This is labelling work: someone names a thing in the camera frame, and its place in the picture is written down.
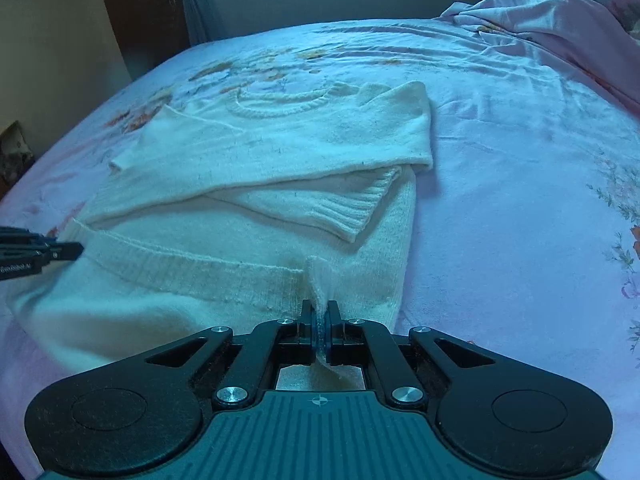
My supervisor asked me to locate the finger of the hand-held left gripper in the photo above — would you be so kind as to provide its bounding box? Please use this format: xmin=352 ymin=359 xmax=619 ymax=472
xmin=0 ymin=227 xmax=84 ymax=264

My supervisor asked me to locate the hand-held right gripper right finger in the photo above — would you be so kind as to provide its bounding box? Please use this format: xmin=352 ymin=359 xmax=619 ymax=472
xmin=323 ymin=300 xmax=512 ymax=408

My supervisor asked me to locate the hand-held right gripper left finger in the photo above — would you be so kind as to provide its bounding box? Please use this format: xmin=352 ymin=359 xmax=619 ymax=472
xmin=129 ymin=300 xmax=323 ymax=409

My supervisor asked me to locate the white knitted sweater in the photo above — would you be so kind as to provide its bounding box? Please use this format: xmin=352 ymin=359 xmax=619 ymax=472
xmin=7 ymin=80 xmax=434 ymax=392

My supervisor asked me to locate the wooden bedside cabinet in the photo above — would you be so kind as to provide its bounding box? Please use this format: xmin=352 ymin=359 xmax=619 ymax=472
xmin=0 ymin=120 xmax=37 ymax=197

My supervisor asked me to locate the floral bed sheet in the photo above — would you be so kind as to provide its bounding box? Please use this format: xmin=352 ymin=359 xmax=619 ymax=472
xmin=0 ymin=17 xmax=640 ymax=480

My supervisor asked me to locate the dark wooden door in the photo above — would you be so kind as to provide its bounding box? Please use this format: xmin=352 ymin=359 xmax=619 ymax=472
xmin=94 ymin=0 xmax=192 ymax=82

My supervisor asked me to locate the grey curtain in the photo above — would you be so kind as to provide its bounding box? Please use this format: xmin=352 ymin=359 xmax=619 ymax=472
xmin=169 ymin=0 xmax=212 ymax=47

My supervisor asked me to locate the pink blanket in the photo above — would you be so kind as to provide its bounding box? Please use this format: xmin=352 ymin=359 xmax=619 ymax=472
xmin=440 ymin=0 xmax=640 ymax=107

